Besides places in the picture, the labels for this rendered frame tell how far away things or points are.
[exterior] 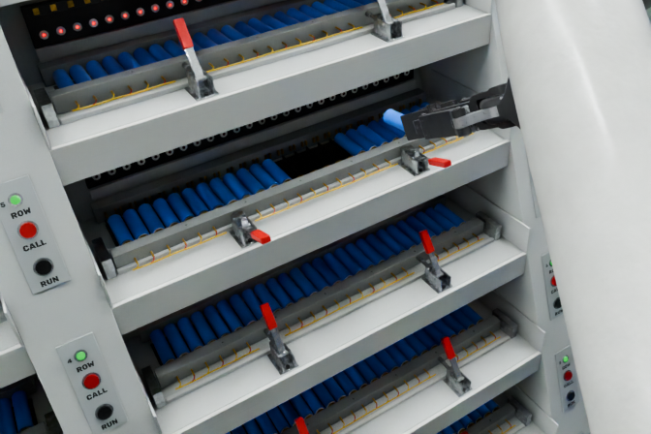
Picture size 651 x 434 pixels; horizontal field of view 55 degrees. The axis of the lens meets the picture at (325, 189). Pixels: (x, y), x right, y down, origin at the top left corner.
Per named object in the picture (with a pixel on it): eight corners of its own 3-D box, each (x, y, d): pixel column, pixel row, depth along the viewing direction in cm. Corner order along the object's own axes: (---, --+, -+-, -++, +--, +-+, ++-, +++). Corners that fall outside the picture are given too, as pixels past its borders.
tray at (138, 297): (508, 166, 96) (513, 110, 90) (121, 335, 73) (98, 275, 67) (425, 116, 110) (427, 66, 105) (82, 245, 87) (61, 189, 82)
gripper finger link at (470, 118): (533, 112, 54) (491, 131, 51) (490, 122, 58) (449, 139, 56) (525, 86, 54) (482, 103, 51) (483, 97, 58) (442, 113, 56)
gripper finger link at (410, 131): (449, 132, 66) (443, 134, 65) (413, 139, 72) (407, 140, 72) (440, 105, 65) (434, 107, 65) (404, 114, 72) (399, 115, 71)
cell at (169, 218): (167, 206, 85) (183, 231, 81) (154, 211, 85) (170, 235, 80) (164, 196, 84) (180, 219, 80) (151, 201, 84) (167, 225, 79)
